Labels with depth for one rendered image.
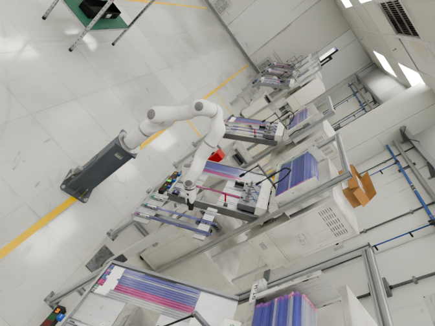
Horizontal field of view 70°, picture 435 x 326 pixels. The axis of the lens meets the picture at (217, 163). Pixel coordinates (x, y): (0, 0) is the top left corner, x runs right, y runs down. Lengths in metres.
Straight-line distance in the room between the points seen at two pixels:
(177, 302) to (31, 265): 1.18
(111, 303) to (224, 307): 0.54
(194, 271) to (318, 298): 1.50
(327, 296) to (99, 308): 1.02
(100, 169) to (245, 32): 8.86
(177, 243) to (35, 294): 1.02
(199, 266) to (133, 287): 1.10
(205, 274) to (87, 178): 1.25
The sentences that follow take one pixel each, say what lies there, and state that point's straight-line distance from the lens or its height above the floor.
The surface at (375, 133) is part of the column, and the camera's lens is 5.44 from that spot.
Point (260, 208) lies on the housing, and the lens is 2.28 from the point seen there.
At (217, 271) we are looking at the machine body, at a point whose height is 0.60.
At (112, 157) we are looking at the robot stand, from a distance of 2.47.
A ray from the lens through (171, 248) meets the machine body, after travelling 2.72.
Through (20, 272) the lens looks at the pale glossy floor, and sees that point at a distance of 2.46.
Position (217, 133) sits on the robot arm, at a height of 1.41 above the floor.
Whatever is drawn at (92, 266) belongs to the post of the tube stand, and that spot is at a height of 0.01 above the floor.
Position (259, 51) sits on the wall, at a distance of 10.84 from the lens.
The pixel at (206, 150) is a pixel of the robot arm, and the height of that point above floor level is 1.29.
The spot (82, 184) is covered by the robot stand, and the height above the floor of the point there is 0.14.
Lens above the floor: 2.17
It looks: 26 degrees down
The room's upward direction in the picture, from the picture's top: 57 degrees clockwise
